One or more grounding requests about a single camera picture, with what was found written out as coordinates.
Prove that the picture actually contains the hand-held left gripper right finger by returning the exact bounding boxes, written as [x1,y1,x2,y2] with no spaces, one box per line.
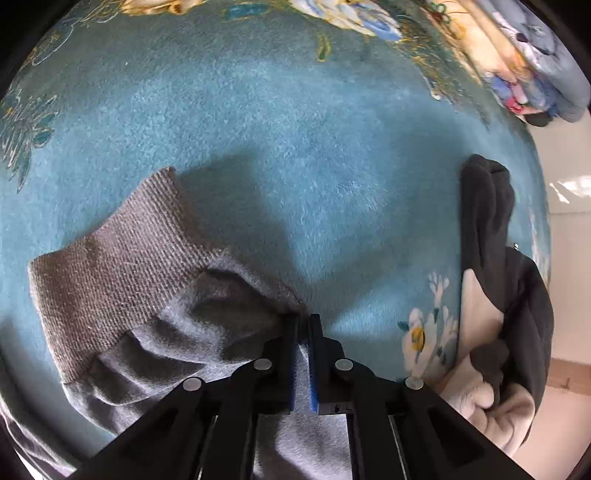
[308,314,536,480]

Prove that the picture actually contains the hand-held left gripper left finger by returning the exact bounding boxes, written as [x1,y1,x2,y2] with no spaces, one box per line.
[69,314,301,480]

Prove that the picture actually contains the grey sweatshirt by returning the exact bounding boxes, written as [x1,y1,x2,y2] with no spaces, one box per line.
[0,167,356,480]

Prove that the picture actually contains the teal floral bed blanket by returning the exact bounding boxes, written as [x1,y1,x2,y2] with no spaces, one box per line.
[0,0,552,462]

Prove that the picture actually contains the dark navy white-lined garment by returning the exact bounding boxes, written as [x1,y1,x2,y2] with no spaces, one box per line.
[436,154,555,457]

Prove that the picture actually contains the folded floral blanket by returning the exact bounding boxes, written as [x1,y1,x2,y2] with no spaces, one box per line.
[441,0,571,116]

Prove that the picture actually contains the light blue folded quilt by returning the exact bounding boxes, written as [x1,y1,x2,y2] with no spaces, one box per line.
[522,0,591,123]

